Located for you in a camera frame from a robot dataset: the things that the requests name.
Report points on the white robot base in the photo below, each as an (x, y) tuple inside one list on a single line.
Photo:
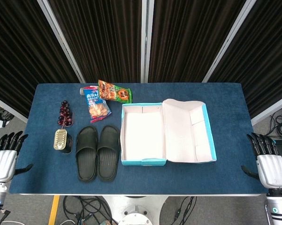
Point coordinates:
[(136, 211)]

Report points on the black slipper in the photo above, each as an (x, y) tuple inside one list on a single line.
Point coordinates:
[(86, 154), (108, 154)]

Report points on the blue cracker snack bag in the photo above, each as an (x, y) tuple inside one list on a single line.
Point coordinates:
[(96, 105)]

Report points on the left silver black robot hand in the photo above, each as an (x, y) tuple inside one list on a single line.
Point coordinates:
[(3, 164)]

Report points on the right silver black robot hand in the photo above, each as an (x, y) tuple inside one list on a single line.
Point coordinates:
[(271, 167)]

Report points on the black pleated curtain panel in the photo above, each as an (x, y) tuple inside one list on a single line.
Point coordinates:
[(18, 47), (103, 39), (267, 51), (187, 39)]

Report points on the yellow floor tape strip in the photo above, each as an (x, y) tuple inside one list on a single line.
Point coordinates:
[(54, 209)]

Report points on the gold lid tin can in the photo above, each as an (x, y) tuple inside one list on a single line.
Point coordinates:
[(60, 139)]

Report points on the grey capped bottle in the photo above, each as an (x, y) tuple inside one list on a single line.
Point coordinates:
[(81, 91)]

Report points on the dark red grape bunch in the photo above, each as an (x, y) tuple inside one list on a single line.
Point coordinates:
[(65, 116)]

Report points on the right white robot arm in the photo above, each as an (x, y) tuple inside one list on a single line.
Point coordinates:
[(279, 206)]

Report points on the orange green snack bag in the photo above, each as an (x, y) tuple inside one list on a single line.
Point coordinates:
[(115, 93)]

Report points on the light blue shoe box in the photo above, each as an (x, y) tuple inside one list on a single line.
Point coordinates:
[(178, 133)]

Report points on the blue felt table mat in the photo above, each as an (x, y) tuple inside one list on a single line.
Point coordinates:
[(154, 178)]

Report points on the grey partition frame post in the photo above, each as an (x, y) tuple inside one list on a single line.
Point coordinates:
[(61, 39), (228, 42), (272, 110), (9, 110), (147, 39)]

